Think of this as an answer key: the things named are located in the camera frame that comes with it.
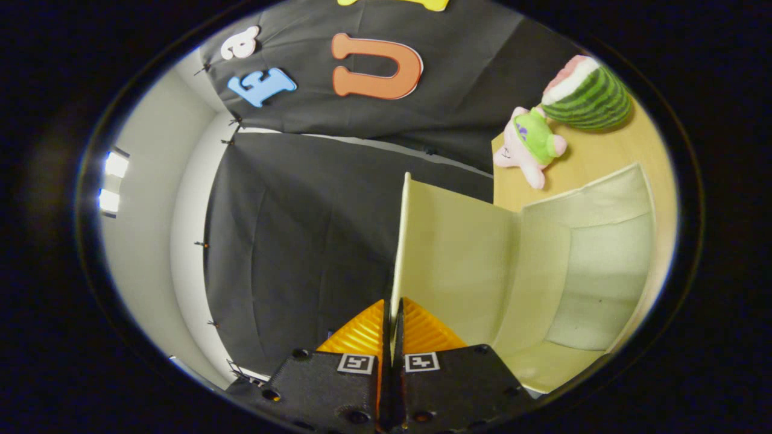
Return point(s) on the watermelon slice plush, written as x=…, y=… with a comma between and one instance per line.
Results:
x=588, y=96

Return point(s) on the pale translucent storage box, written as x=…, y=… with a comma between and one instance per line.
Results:
x=458, y=253

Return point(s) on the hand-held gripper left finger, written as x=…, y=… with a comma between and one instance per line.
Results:
x=338, y=386

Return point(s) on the pink plush with green hat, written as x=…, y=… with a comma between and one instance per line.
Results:
x=531, y=141

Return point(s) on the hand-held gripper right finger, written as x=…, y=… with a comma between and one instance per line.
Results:
x=458, y=386

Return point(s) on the long ceiling light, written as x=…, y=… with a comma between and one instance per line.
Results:
x=114, y=166

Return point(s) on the black backdrop cloth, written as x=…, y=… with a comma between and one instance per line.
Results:
x=301, y=211

